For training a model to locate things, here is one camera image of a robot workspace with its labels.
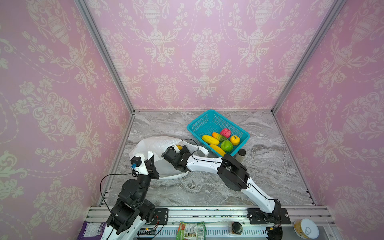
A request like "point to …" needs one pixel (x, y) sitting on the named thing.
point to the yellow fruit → (235, 140)
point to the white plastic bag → (157, 145)
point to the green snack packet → (191, 231)
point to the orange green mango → (219, 137)
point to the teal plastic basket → (213, 121)
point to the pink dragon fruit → (226, 132)
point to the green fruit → (226, 145)
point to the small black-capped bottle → (241, 152)
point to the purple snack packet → (91, 231)
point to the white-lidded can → (306, 228)
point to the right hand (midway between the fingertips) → (178, 150)
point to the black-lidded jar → (237, 228)
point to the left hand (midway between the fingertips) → (154, 156)
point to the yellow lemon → (179, 147)
